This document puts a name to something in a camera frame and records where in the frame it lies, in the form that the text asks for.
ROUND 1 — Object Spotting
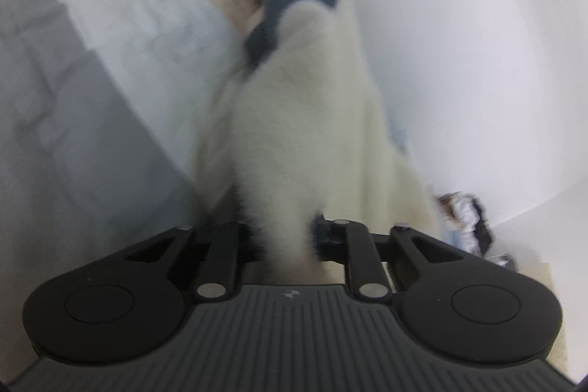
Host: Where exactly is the pastel patchwork quilt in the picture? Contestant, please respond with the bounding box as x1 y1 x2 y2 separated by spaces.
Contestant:
0 0 412 379

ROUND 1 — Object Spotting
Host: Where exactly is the silver metal object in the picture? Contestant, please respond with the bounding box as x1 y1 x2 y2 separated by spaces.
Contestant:
487 253 521 272

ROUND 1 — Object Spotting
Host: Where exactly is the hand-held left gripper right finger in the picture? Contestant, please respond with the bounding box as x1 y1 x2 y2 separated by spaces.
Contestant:
311 213 466 301

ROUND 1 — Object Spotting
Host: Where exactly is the pile of crumpled clothes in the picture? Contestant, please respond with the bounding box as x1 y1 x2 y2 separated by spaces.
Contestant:
434 191 498 257

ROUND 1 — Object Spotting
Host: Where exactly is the cream textured rug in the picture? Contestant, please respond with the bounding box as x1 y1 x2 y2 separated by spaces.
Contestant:
517 261 573 379

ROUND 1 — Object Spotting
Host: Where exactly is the cream blue striped fleece sweater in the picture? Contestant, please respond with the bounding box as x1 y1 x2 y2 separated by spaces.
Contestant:
193 0 447 287

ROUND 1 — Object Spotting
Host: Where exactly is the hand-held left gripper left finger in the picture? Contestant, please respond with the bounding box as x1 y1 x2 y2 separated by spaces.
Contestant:
123 220 266 301

